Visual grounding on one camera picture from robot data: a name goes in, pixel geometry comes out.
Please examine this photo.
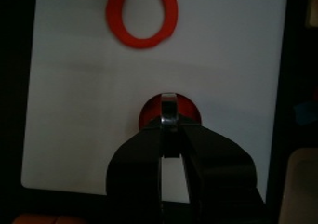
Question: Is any beige bowl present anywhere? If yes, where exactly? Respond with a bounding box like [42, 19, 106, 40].
[277, 147, 318, 224]

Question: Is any red cut dough piece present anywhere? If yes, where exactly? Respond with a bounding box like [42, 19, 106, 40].
[138, 93, 203, 131]

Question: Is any orange drawer unit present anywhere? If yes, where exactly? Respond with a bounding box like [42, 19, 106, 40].
[11, 213, 86, 224]

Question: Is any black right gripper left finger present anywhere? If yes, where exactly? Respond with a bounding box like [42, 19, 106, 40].
[105, 117, 165, 224]

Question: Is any blue object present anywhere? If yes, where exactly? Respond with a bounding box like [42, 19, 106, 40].
[293, 101, 318, 127]

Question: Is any red dough ring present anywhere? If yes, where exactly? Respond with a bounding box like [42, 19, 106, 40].
[105, 0, 181, 50]

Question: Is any white cutting board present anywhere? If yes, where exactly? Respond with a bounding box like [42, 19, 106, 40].
[20, 0, 290, 204]

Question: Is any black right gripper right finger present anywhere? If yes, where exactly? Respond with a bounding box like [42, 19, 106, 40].
[178, 115, 266, 224]

